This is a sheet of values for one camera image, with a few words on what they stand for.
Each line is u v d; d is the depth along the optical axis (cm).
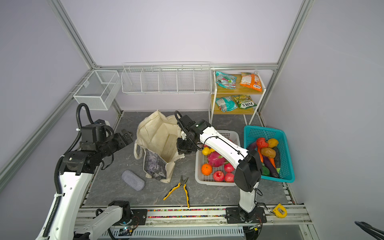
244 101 101
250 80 87
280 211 74
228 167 85
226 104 99
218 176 83
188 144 67
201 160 90
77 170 42
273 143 94
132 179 84
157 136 94
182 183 84
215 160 82
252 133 100
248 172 45
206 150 92
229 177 81
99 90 99
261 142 91
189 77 106
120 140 60
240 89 89
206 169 84
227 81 85
